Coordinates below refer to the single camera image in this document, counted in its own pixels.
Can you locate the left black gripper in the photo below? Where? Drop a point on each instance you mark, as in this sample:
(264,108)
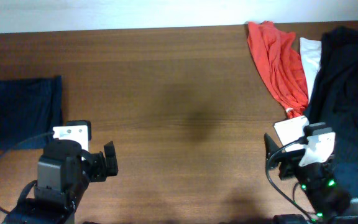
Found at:
(98,162)

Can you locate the black garment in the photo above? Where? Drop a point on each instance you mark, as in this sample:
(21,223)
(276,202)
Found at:
(334,101)

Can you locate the white garment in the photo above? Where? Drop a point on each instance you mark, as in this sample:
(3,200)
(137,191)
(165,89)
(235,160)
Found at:
(310,52)

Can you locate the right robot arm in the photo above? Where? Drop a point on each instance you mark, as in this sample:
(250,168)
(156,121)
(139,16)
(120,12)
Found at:
(331,203)

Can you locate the navy blue shorts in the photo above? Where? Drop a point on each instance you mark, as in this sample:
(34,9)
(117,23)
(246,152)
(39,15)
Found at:
(29,107)

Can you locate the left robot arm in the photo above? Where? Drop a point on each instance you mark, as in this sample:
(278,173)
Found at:
(64,172)

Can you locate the red orange shirt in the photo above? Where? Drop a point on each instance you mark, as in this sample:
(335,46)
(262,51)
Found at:
(279,66)

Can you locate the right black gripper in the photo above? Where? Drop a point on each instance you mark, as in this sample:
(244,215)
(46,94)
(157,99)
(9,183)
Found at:
(289,160)

